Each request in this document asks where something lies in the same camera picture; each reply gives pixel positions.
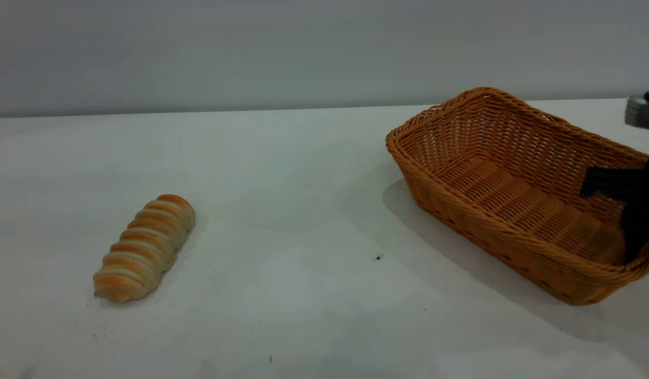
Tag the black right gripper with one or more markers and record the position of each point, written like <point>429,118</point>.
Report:
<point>643,187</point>

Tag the orange woven wicker basket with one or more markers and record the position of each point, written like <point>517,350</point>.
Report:
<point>488,179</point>

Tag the twisted striped bread roll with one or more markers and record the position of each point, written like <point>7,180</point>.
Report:
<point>145,247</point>

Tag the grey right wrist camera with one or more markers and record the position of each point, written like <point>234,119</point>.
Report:
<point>643,113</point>

